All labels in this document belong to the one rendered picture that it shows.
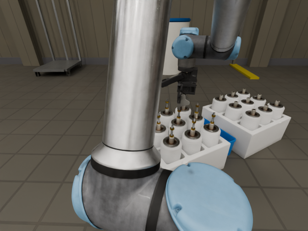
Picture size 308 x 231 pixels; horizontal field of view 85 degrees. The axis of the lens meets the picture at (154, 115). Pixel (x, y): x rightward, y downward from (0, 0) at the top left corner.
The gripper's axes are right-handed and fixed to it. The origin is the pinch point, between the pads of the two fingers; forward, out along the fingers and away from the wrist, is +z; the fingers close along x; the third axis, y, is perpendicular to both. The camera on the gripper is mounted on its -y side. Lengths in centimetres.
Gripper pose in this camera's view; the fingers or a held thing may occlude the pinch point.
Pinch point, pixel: (178, 107)
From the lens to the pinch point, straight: 85.5
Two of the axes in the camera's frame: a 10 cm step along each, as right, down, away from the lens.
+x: 2.1, -4.9, 8.5
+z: 0.0, 8.7, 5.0
